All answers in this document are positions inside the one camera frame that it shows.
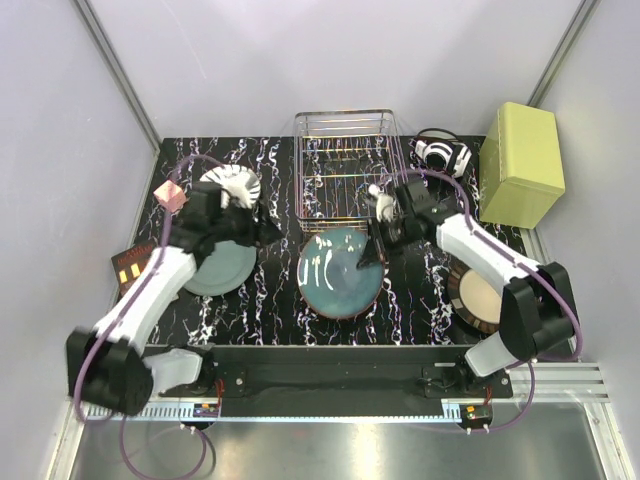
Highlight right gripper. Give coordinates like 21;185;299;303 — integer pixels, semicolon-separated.
357;214;415;270

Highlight light blue plate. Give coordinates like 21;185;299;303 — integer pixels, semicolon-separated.
184;241;257;296

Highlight dark teal glazed plate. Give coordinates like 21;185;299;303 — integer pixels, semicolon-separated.
297;227;384;320

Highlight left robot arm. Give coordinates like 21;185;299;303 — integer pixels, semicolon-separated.
66;179;283;416

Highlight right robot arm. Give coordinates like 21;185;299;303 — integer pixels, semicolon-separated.
358;194;582;397

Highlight white blue striped plate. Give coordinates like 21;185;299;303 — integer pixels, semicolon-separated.
200;164;261;209

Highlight pink cube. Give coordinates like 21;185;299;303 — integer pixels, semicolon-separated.
153;180;187;214

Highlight beige brown rimmed plate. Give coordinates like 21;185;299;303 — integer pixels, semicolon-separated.
447;262;501;335

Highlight white black headphones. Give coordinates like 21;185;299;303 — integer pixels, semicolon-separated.
413;128;473;179

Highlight dark book with house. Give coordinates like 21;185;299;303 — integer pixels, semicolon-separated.
111;239;156;297

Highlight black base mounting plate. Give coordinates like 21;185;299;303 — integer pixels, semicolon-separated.
157;343;514;419

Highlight yellow-green box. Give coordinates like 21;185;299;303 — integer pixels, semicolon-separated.
479;102;565;229

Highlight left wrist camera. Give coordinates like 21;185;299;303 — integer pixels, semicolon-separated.
221;180;253;209

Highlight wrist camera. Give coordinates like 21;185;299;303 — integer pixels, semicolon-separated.
221;180;253;209
368;179;431;221

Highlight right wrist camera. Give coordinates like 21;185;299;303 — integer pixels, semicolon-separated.
368;179;431;221

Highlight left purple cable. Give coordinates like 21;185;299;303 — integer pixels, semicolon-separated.
72;153;231;476

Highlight purple cable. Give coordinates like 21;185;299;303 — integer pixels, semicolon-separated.
394;167;584;434
72;153;231;476

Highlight metal wire dish rack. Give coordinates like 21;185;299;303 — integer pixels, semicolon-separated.
294;108;405;234

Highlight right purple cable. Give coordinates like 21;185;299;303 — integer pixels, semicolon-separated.
394;167;584;434

